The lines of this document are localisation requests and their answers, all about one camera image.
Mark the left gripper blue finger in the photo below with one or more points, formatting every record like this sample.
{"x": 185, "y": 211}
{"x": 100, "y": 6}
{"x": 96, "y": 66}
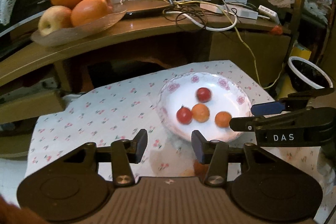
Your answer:
{"x": 293, "y": 102}

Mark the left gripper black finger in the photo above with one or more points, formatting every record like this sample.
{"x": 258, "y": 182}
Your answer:
{"x": 251, "y": 123}

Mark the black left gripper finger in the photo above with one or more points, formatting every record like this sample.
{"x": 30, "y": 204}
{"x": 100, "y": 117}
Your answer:
{"x": 81, "y": 182}
{"x": 257, "y": 185}

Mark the red oval tomato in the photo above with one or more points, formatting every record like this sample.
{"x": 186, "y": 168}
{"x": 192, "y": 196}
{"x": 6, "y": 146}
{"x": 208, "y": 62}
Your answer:
{"x": 203, "y": 95}

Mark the small red pomegranate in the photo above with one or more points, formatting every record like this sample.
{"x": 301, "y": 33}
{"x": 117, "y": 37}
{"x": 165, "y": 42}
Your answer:
{"x": 184, "y": 115}

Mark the white rimmed black bin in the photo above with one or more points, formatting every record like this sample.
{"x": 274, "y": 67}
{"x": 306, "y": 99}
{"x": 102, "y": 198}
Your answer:
{"x": 305, "y": 75}

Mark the white floral plate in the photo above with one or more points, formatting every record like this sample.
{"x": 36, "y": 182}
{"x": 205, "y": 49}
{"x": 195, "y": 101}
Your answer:
{"x": 181, "y": 91}

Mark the small red object on cabinet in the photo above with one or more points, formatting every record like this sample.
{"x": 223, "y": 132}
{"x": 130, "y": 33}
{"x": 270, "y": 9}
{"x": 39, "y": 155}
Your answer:
{"x": 277, "y": 30}

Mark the cherry print tablecloth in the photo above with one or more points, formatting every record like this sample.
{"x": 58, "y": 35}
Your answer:
{"x": 120, "y": 110}

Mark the white adapter box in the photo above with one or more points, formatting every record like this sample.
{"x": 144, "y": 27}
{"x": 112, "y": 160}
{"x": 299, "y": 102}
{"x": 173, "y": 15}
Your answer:
{"x": 269, "y": 13}

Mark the white power strip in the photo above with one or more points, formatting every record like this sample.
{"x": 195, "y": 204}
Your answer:
{"x": 232, "y": 9}

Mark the wooden tv cabinet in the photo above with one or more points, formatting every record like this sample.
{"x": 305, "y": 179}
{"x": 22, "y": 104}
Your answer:
{"x": 133, "y": 48}

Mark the dark router with antennas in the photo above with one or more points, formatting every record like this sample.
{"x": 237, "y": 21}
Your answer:
{"x": 144, "y": 8}

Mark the woven fruit tray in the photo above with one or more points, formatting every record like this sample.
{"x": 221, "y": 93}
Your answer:
{"x": 67, "y": 35}

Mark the yellow apple in tray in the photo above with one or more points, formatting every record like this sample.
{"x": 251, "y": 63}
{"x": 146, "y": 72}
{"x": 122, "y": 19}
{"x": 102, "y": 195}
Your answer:
{"x": 53, "y": 19}

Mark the large orange front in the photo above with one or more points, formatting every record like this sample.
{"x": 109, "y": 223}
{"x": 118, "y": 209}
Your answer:
{"x": 87, "y": 11}

